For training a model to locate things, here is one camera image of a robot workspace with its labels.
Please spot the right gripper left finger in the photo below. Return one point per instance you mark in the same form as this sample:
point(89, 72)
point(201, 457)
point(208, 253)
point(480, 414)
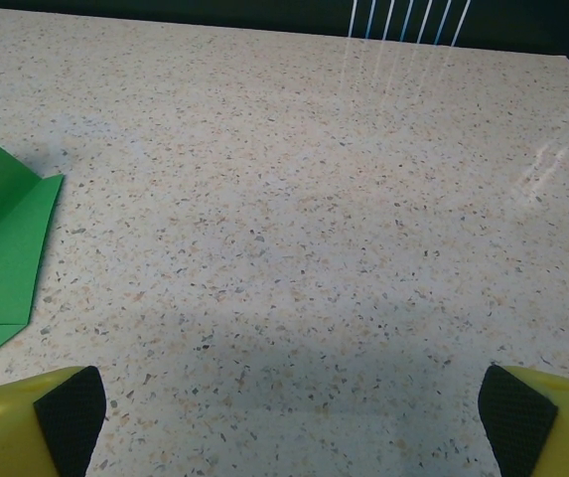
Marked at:
point(26, 427)

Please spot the green paper sheet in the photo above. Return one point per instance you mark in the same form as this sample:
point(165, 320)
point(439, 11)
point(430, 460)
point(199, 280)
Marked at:
point(1, 248)

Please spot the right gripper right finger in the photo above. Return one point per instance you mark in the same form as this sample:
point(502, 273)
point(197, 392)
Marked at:
point(547, 432)

